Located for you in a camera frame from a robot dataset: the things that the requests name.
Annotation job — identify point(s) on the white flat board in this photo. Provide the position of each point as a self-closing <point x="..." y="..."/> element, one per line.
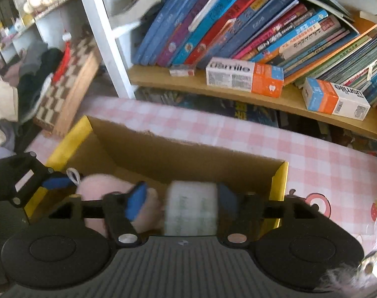
<point x="138" y="9"/>

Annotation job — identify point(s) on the cardboard box with yellow flaps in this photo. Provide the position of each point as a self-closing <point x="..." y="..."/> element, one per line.
<point x="176" y="155"/>

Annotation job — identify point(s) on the row of leaning books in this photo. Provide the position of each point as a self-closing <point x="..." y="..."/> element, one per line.
<point x="238" y="28"/>

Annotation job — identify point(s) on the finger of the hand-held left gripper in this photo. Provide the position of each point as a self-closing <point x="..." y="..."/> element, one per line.
<point x="56" y="183"/>

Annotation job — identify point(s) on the pile of clothes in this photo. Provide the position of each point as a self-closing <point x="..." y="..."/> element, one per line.
<point x="33" y="68"/>

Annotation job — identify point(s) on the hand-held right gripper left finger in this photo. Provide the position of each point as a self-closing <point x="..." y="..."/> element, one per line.
<point x="135" y="203"/>

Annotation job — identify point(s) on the white bookshelf with wooden boards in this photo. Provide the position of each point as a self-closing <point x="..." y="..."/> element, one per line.
<point x="95" y="21"/>

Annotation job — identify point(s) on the pink plush toy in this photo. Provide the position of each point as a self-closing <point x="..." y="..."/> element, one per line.
<point x="95" y="187"/>

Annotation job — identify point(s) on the pink checkered tablecloth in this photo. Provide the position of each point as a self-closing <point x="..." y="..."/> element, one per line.
<point x="315" y="161"/>

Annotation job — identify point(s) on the small white orange toothpaste box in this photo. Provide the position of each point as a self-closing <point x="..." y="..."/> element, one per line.
<point x="334" y="99"/>

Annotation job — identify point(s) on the wooden folding chessboard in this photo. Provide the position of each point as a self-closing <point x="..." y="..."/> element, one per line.
<point x="70" y="80"/>

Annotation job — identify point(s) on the small red white box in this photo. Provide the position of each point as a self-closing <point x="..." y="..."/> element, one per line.
<point x="182" y="70"/>

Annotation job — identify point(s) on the large white orange toothpaste box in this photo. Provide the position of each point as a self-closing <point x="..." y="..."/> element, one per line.
<point x="244" y="74"/>

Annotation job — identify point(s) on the white packing tape roll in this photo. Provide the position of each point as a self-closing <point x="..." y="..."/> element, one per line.
<point x="191" y="208"/>

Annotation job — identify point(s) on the red tassel ornament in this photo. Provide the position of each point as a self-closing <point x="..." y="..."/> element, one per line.
<point x="62" y="62"/>

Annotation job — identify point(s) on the pale side shelf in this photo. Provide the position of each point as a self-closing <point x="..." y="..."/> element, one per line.
<point x="48" y="21"/>

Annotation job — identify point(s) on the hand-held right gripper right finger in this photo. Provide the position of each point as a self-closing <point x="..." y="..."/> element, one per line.
<point x="225" y="198"/>

